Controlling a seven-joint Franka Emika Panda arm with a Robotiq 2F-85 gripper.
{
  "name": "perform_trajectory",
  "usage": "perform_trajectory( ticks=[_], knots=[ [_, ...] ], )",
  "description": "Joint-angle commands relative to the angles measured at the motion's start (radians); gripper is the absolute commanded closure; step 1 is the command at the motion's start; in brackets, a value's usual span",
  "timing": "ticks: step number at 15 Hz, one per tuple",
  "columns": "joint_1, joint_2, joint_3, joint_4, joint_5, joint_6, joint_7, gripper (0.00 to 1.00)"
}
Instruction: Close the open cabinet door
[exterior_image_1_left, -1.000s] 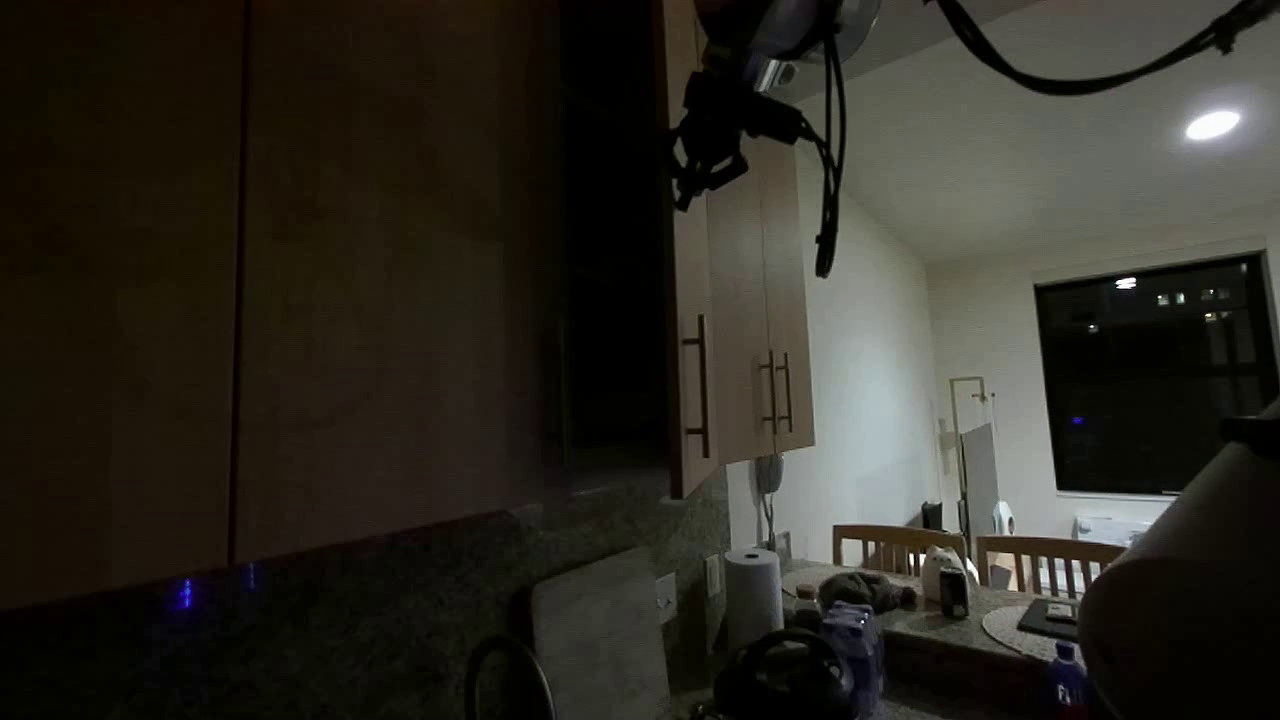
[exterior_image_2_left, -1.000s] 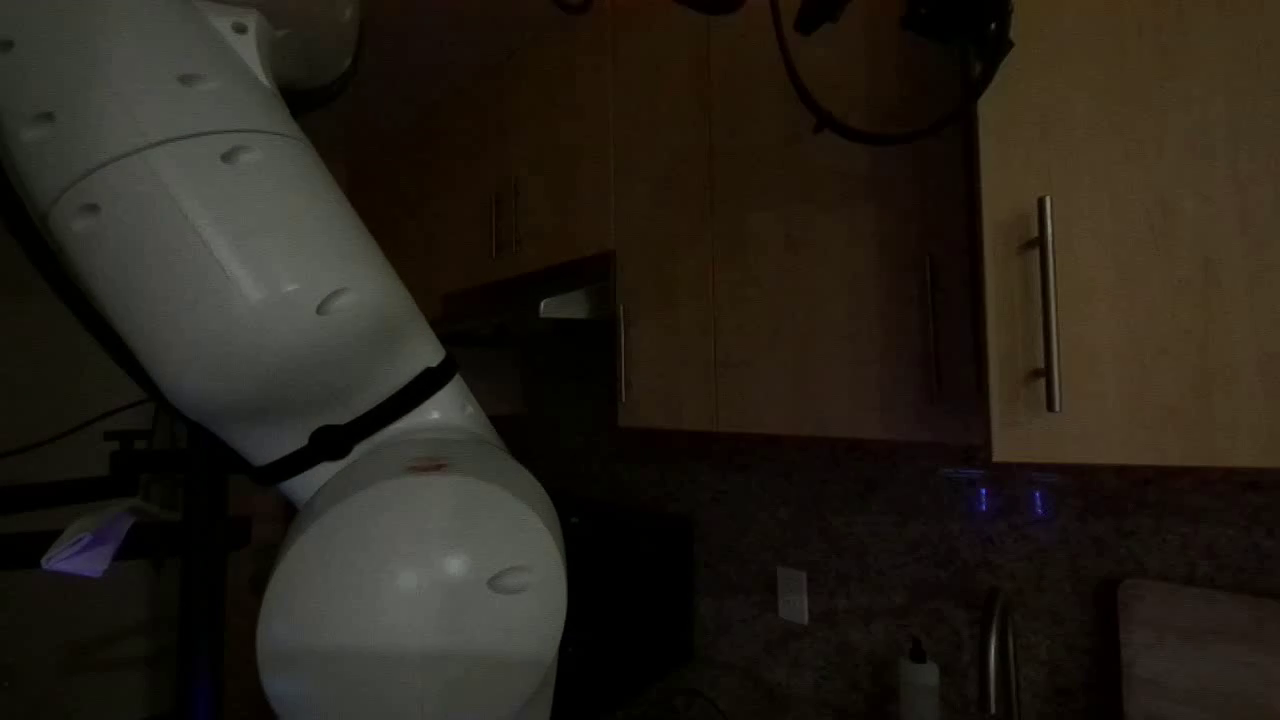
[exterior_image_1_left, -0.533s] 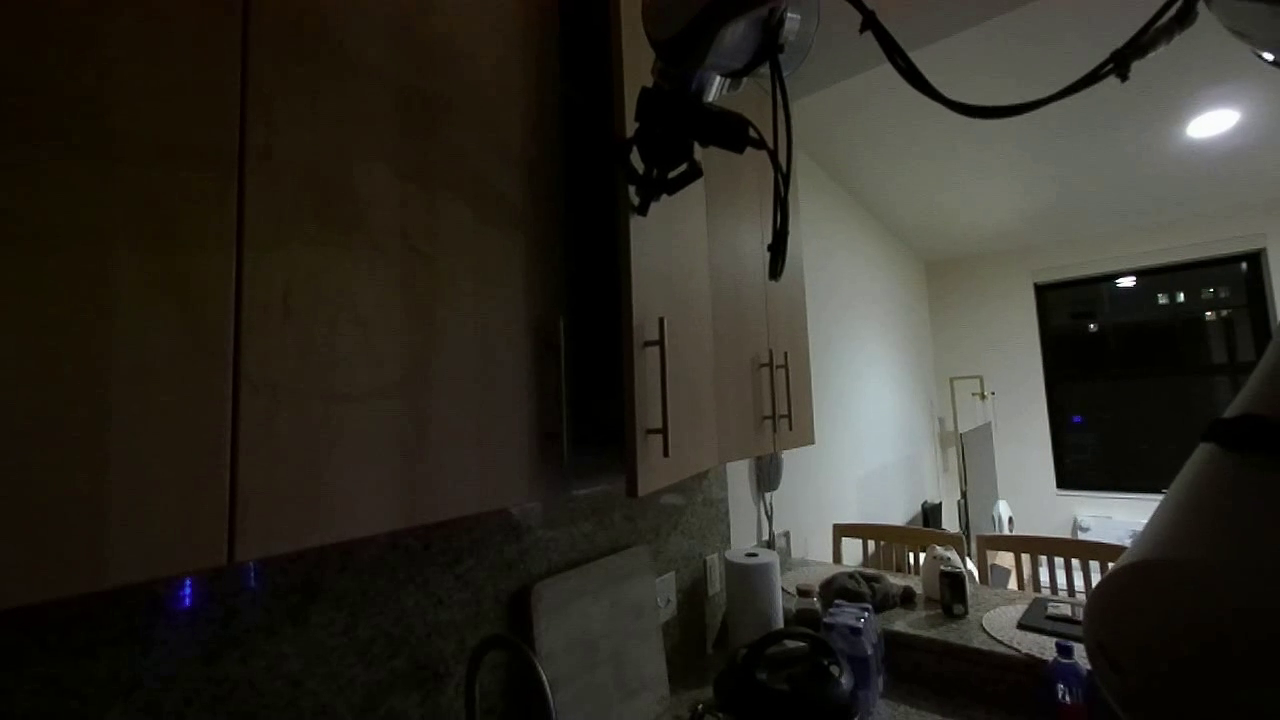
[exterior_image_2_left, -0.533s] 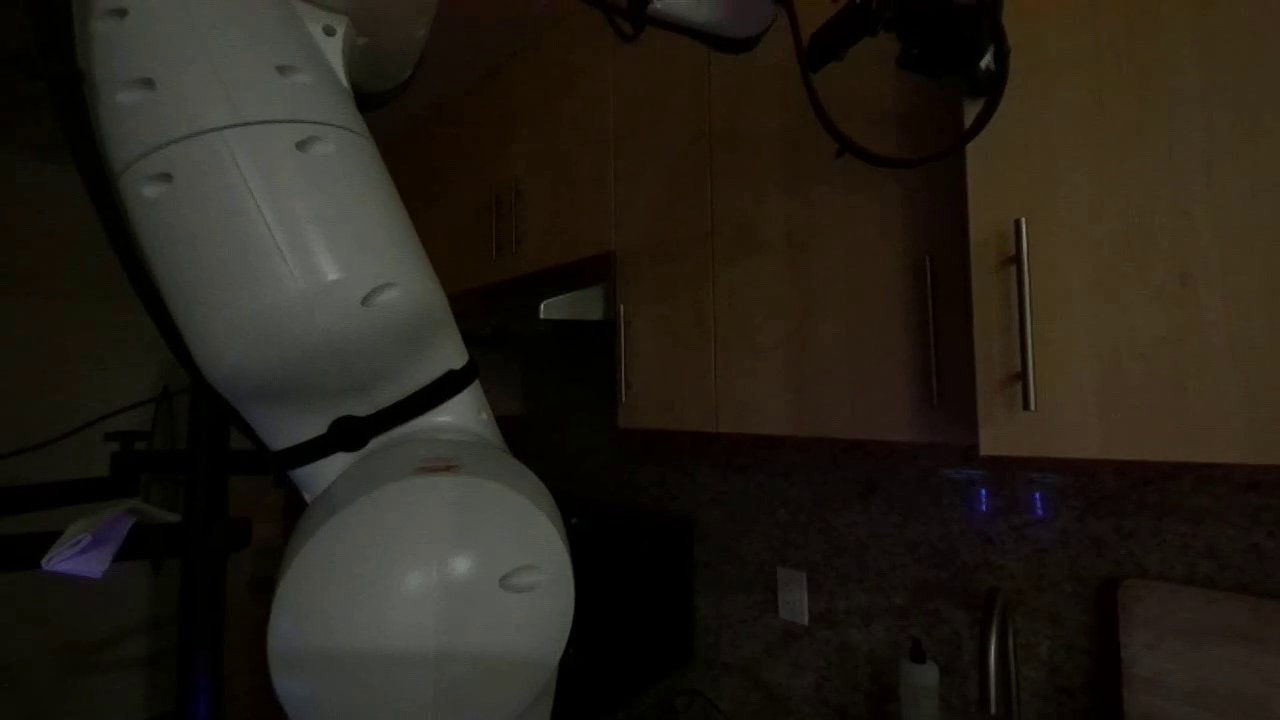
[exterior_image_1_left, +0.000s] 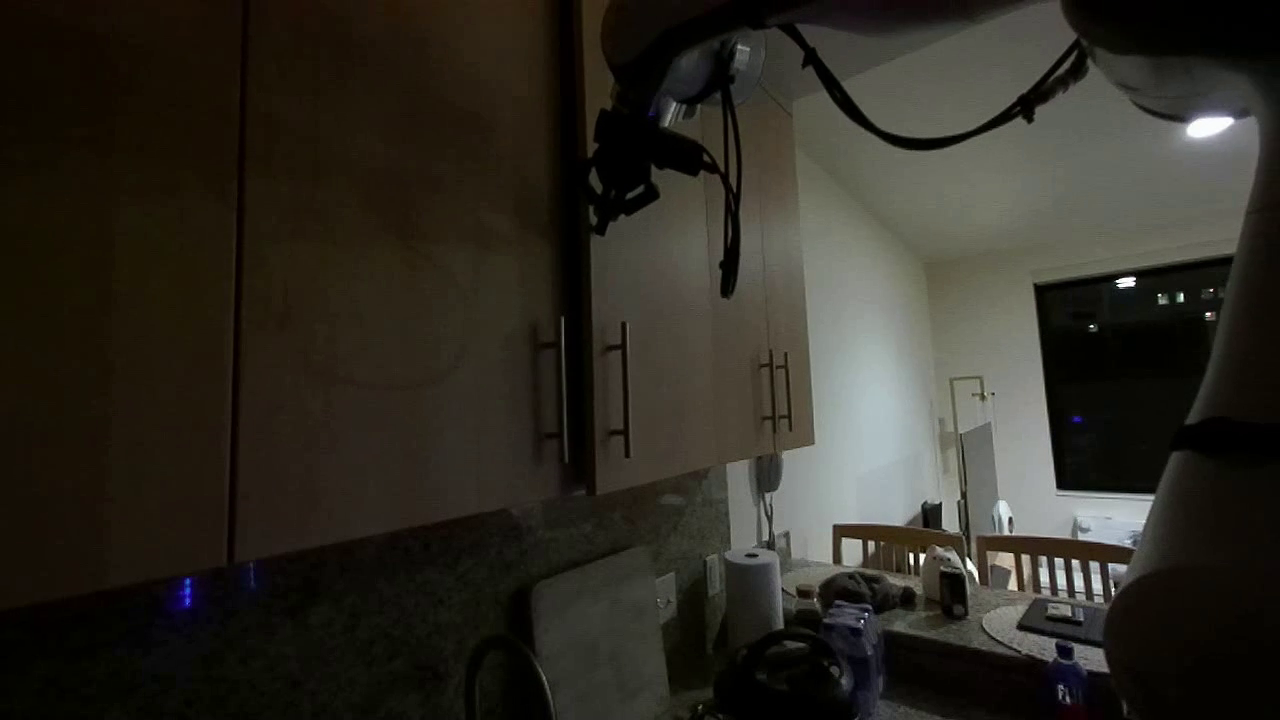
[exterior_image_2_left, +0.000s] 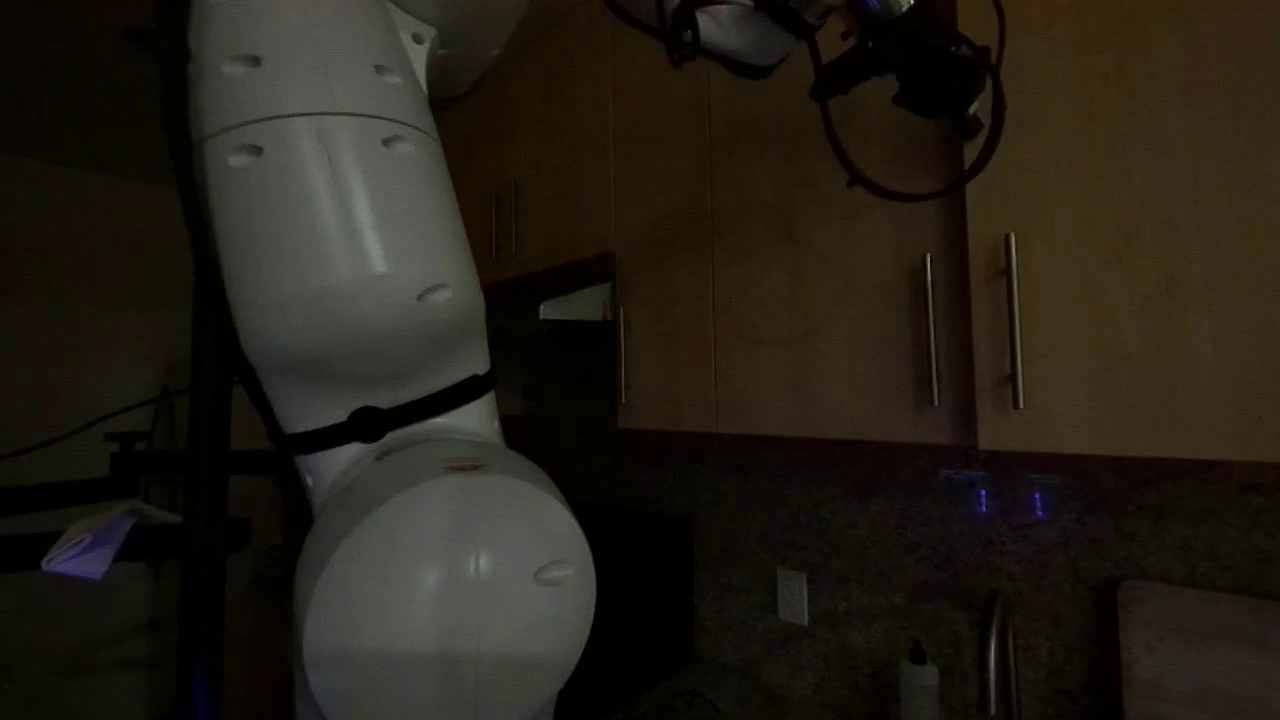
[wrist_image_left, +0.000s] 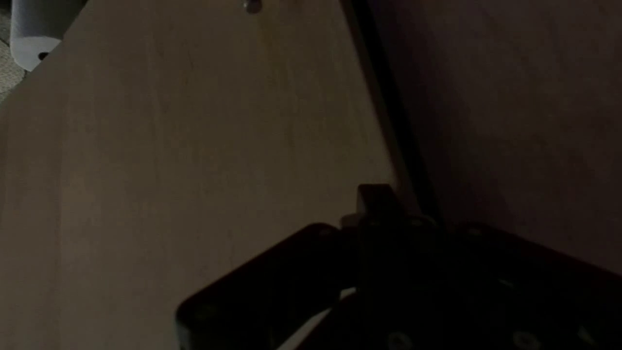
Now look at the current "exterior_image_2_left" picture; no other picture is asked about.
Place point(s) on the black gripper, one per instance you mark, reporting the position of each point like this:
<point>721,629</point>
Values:
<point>892,41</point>

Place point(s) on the curved metal faucet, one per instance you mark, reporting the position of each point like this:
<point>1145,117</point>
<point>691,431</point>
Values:
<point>1001,660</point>

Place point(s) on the white wall outlet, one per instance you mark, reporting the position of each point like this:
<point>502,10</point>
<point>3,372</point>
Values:
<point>795,596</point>

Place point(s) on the soap dispenser bottle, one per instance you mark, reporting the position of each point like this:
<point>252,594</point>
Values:
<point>921,681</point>

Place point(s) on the white paper tag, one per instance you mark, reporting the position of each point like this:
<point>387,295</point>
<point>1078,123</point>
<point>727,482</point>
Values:
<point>91,547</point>

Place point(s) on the light cutting board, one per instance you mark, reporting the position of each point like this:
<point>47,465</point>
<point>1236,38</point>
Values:
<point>1203,654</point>

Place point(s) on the black stand pole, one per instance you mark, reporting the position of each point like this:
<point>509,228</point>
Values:
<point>202,402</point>

